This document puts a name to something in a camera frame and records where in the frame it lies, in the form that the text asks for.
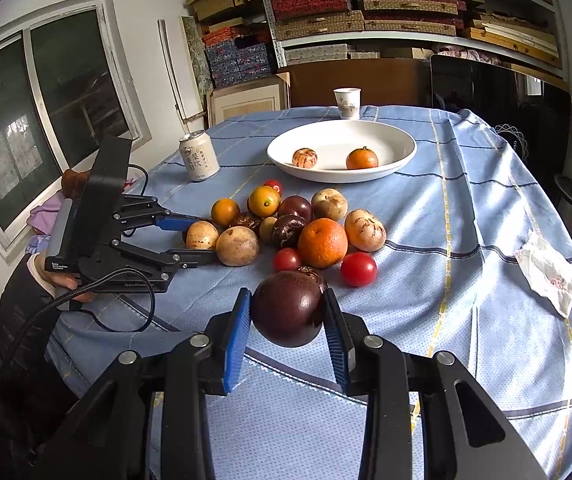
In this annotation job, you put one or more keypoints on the black glossy panel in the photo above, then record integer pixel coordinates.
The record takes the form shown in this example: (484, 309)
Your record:
(491, 95)

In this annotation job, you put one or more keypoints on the smooth dark purple passion fruit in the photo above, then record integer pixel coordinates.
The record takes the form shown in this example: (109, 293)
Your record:
(286, 310)
(294, 207)

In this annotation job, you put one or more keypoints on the stack of woven flat boxes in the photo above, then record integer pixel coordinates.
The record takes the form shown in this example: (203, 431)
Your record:
(406, 10)

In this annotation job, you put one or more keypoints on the tan passion fruit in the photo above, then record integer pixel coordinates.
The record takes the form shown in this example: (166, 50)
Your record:
(329, 204)
(236, 246)
(201, 236)

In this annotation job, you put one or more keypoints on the white paper cup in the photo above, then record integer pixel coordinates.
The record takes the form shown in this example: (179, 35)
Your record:
(347, 104)

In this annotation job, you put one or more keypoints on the person's left hand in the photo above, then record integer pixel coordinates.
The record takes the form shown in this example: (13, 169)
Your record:
(41, 270)

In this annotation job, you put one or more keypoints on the white metal shelf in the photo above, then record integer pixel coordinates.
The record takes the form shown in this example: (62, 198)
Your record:
(416, 35)

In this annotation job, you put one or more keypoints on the brown wooden board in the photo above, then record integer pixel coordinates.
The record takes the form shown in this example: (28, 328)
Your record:
(366, 77)

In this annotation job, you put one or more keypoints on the spotted orange passion fruit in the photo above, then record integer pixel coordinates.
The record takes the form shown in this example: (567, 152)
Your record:
(304, 158)

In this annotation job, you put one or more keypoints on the wrinkled dark passion fruit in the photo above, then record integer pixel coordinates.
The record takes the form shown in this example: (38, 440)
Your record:
(312, 272)
(288, 231)
(246, 221)

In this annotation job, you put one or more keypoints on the small olive-brown fruit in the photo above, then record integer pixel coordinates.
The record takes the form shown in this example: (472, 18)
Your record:
(267, 230)

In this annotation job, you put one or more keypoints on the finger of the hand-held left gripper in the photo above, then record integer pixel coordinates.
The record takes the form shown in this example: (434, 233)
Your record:
(173, 222)
(186, 256)

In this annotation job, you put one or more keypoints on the thin white stick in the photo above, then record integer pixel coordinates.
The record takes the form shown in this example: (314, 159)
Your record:
(171, 70)

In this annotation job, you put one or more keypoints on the blue checked tablecloth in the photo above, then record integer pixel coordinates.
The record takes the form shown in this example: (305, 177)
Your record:
(456, 270)

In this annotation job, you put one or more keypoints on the crumpled white napkin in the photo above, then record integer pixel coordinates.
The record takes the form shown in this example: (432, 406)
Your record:
(548, 272)

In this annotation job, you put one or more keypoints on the stack of blue patterned boxes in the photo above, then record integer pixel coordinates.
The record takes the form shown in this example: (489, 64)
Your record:
(238, 60)

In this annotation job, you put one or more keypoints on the small red tomato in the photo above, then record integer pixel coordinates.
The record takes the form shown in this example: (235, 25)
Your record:
(273, 186)

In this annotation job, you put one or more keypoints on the tangerine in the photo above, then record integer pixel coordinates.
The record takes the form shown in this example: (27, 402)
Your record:
(362, 159)

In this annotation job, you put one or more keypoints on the white drink can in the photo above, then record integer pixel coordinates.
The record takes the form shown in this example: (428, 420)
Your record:
(199, 157)

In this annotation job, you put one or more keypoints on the pale wooden picture frame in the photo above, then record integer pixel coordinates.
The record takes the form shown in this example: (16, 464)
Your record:
(246, 100)

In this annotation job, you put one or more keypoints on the purple cloth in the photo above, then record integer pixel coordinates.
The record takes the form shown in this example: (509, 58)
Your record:
(46, 215)

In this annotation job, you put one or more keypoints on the spotted tan-orange passion fruit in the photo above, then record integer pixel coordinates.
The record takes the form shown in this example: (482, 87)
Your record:
(364, 230)

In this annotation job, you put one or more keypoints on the white framed sliding window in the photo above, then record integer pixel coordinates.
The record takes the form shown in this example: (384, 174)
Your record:
(41, 125)

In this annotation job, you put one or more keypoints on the white plate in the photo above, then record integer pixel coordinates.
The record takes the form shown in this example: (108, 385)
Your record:
(336, 132)

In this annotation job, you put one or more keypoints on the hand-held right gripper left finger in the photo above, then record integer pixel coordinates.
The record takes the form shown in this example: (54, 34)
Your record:
(238, 342)

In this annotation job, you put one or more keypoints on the person's left forearm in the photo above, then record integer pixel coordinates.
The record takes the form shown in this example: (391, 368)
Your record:
(21, 310)

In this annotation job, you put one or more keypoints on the yellow-orange round fruit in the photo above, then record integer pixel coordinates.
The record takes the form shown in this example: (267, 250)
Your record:
(263, 201)

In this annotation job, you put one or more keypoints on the large orange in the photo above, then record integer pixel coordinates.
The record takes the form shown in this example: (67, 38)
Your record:
(322, 243)

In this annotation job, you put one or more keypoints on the green marble slab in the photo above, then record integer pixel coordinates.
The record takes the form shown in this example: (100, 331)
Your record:
(197, 60)

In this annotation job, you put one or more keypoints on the small orange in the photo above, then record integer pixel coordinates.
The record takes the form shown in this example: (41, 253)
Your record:
(225, 211)

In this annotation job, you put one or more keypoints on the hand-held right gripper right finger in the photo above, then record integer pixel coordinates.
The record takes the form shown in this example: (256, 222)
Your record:
(336, 342)

